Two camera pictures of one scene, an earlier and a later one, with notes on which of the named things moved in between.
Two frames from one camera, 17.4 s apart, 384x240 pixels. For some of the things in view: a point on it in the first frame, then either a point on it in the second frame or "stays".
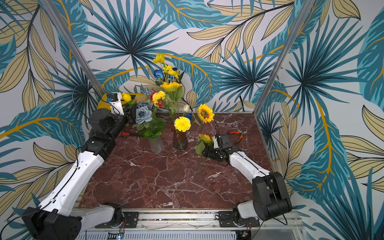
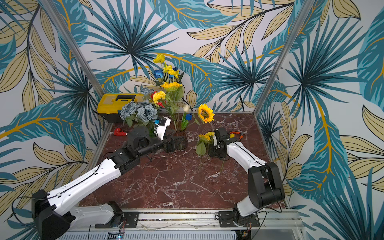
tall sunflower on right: [205, 113] stays
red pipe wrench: [124, 133] stays
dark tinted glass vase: [180, 140] stays
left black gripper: [131, 116] to [172, 147]
